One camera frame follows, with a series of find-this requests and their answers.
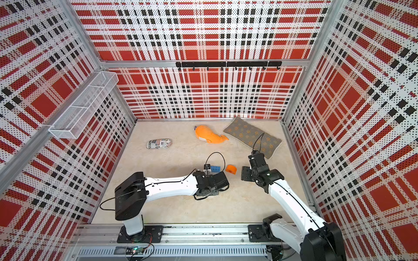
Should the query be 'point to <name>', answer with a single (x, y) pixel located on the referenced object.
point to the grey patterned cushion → (248, 135)
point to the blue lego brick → (215, 168)
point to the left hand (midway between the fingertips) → (213, 189)
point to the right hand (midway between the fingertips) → (250, 172)
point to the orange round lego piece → (231, 169)
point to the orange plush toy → (205, 133)
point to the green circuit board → (135, 250)
